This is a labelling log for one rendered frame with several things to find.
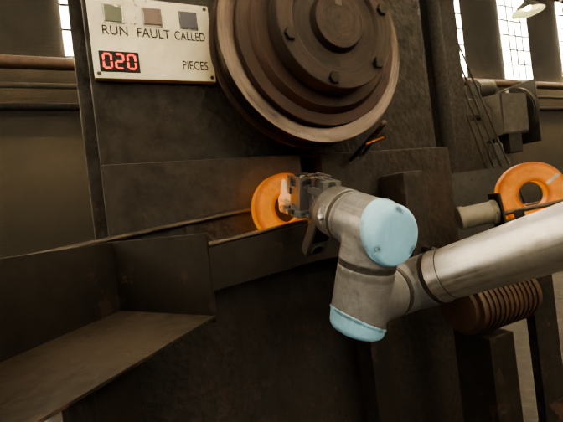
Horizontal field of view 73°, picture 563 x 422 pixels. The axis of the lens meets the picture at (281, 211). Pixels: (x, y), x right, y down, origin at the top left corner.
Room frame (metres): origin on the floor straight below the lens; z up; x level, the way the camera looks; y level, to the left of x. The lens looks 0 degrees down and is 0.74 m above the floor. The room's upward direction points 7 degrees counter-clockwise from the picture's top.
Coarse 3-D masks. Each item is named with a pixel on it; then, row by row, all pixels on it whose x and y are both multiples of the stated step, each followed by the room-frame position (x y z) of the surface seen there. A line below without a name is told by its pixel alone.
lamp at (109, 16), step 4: (104, 4) 0.81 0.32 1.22; (108, 4) 0.81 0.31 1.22; (112, 4) 0.82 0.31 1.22; (104, 8) 0.81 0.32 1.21; (108, 8) 0.81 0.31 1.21; (112, 8) 0.82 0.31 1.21; (116, 8) 0.82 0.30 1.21; (120, 8) 0.82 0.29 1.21; (104, 12) 0.81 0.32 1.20; (108, 12) 0.81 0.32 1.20; (112, 12) 0.82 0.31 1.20; (116, 12) 0.82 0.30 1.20; (120, 12) 0.82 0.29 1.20; (104, 16) 0.81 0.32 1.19; (108, 16) 0.81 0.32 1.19; (112, 16) 0.81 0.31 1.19; (116, 16) 0.82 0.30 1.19; (120, 16) 0.82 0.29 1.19; (108, 20) 0.81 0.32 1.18; (112, 20) 0.81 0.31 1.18; (116, 20) 0.82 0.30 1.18; (120, 20) 0.82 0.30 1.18
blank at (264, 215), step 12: (264, 180) 0.86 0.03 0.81; (276, 180) 0.84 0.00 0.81; (264, 192) 0.83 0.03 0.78; (276, 192) 0.84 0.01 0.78; (252, 204) 0.84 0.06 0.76; (264, 204) 0.83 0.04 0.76; (252, 216) 0.84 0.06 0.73; (264, 216) 0.83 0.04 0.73; (276, 216) 0.84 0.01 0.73; (264, 228) 0.82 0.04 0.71
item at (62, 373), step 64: (64, 256) 0.54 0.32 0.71; (128, 256) 0.59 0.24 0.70; (192, 256) 0.52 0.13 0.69; (0, 320) 0.47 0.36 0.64; (64, 320) 0.54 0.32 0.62; (128, 320) 0.55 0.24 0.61; (192, 320) 0.51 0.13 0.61; (0, 384) 0.40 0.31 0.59; (64, 384) 0.37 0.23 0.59; (128, 384) 0.47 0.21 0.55
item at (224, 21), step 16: (224, 0) 0.78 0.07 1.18; (224, 16) 0.78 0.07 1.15; (224, 32) 0.78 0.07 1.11; (224, 48) 0.78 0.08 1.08; (224, 64) 0.81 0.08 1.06; (240, 64) 0.79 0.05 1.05; (240, 80) 0.79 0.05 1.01; (240, 96) 0.83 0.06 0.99; (256, 96) 0.80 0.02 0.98; (384, 96) 0.94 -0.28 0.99; (256, 112) 0.81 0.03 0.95; (272, 112) 0.82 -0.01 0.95; (368, 112) 0.92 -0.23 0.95; (272, 128) 0.86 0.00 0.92; (288, 128) 0.83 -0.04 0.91; (304, 128) 0.85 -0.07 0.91; (320, 128) 0.86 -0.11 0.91; (336, 128) 0.88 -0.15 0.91; (352, 128) 0.90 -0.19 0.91; (368, 128) 0.92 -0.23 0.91
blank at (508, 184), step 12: (516, 168) 0.93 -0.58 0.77; (528, 168) 0.92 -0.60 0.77; (540, 168) 0.92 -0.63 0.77; (552, 168) 0.91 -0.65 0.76; (504, 180) 0.93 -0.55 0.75; (516, 180) 0.93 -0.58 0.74; (528, 180) 0.92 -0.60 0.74; (540, 180) 0.92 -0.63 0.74; (552, 180) 0.91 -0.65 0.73; (504, 192) 0.93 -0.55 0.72; (516, 192) 0.93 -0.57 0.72; (552, 192) 0.91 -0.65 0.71; (504, 204) 0.93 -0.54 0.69; (516, 204) 0.93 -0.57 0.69
